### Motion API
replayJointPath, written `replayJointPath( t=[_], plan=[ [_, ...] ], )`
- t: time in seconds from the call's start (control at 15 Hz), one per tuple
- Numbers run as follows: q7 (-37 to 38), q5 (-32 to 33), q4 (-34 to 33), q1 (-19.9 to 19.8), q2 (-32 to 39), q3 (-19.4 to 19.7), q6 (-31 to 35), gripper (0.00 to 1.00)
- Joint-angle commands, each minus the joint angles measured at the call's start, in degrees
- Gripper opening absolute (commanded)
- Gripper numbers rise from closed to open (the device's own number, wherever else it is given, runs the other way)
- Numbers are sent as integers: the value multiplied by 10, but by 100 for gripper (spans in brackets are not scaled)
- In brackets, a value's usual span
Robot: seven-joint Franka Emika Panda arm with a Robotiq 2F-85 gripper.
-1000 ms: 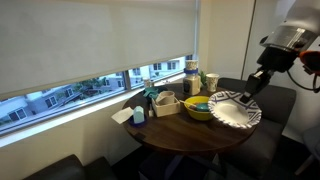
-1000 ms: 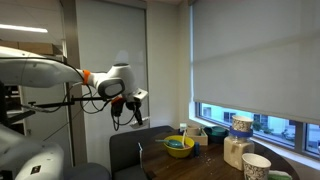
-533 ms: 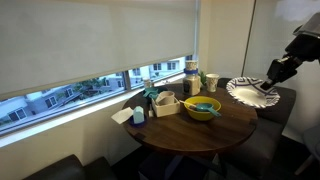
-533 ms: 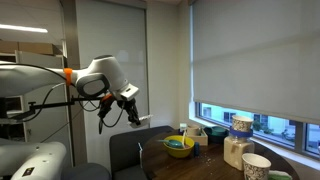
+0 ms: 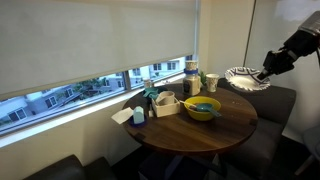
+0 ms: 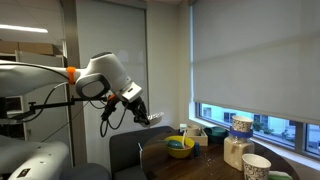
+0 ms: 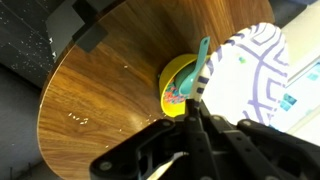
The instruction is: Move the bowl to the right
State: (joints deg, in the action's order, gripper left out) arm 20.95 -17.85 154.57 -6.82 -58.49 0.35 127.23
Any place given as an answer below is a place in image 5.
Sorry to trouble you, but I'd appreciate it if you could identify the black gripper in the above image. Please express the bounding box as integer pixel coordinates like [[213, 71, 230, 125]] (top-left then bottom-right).
[[257, 50, 296, 80]]

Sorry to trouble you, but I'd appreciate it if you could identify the blue patterned paper bowl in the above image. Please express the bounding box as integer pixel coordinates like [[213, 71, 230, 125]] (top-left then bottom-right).
[[224, 67, 270, 92]]

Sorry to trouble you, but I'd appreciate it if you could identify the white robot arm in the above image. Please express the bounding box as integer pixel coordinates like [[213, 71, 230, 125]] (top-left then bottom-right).
[[257, 11, 320, 80]]

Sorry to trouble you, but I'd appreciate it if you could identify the yellow bowl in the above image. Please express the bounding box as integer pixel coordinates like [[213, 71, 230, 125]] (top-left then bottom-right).
[[184, 96, 221, 121]]

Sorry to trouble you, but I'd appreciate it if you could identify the patterned paper cup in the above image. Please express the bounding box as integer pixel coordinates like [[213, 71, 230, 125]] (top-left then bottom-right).
[[206, 74, 219, 92]]

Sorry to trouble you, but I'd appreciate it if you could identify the small green plant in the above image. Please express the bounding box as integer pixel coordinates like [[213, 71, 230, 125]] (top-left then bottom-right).
[[199, 71, 206, 86]]

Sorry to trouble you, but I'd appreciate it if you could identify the teal measuring scoop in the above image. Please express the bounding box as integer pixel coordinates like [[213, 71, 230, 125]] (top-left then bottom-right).
[[196, 103, 221, 117]]

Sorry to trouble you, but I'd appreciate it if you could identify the glass jar with blue band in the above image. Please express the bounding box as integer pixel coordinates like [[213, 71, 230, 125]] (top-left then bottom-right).
[[183, 60, 201, 96]]

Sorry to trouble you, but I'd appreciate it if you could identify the wooden spoon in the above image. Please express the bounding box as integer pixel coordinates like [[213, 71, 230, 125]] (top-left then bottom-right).
[[179, 100, 197, 108]]

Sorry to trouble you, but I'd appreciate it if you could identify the dark grey armchair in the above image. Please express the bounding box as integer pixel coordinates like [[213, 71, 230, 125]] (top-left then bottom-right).
[[218, 78, 297, 180]]

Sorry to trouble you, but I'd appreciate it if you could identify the beige mug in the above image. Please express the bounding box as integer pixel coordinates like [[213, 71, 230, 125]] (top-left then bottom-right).
[[156, 91, 175, 106]]

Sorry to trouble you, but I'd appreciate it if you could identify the cream square box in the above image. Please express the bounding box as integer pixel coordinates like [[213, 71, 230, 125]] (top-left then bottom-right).
[[152, 98, 180, 117]]

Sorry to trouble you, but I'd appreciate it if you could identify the round wooden table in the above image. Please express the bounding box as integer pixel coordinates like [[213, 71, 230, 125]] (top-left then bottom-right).
[[121, 83, 259, 180]]

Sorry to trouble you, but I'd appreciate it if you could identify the teal cup on table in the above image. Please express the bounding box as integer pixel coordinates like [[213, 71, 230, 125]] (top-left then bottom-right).
[[143, 87, 159, 100]]

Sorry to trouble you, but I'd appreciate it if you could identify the small glass shaker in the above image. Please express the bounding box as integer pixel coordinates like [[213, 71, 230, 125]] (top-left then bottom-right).
[[143, 78, 151, 88]]

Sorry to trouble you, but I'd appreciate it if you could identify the light blue house-shaped box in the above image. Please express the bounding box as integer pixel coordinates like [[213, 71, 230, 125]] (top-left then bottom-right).
[[133, 106, 144, 123]]

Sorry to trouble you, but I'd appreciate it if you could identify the dark blue coaster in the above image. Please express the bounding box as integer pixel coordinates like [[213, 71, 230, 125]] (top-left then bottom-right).
[[128, 116, 147, 127]]

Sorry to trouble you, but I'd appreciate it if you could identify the black leather chair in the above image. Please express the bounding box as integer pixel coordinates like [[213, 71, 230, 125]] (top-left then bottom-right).
[[23, 155, 117, 180]]

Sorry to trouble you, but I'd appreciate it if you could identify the white roller blind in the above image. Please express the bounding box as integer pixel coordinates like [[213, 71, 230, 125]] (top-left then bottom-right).
[[0, 0, 197, 99]]

